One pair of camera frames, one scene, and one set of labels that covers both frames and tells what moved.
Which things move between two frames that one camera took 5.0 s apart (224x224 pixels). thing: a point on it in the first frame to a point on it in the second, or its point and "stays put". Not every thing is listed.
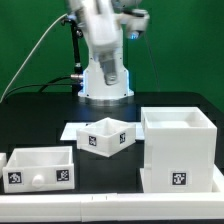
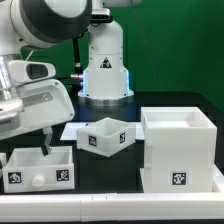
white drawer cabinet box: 179,149 stays put
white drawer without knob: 107,136 stays put
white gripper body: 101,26 to 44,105
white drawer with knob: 35,169 stays put
